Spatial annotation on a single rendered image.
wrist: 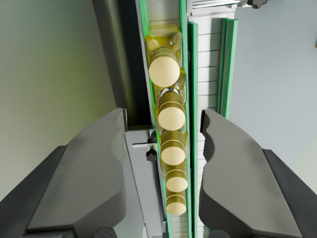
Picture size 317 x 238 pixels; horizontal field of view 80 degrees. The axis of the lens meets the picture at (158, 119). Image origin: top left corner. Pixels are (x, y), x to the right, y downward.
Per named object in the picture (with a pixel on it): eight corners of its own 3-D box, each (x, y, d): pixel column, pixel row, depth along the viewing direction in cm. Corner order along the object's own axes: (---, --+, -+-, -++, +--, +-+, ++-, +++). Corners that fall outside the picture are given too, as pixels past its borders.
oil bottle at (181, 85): (155, 51, 46) (149, 80, 28) (179, 49, 46) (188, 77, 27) (157, 74, 49) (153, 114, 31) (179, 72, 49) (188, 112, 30)
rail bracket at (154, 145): (135, 123, 57) (127, 153, 46) (157, 122, 57) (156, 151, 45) (137, 134, 59) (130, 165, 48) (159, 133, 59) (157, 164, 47)
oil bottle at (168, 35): (151, 25, 43) (141, 38, 25) (176, 22, 43) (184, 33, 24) (154, 50, 46) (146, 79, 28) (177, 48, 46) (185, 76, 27)
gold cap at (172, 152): (159, 129, 29) (158, 147, 25) (182, 127, 29) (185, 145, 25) (162, 147, 31) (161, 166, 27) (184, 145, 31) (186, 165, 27)
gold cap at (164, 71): (149, 47, 23) (146, 55, 19) (179, 47, 23) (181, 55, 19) (150, 76, 25) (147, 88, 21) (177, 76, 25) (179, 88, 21)
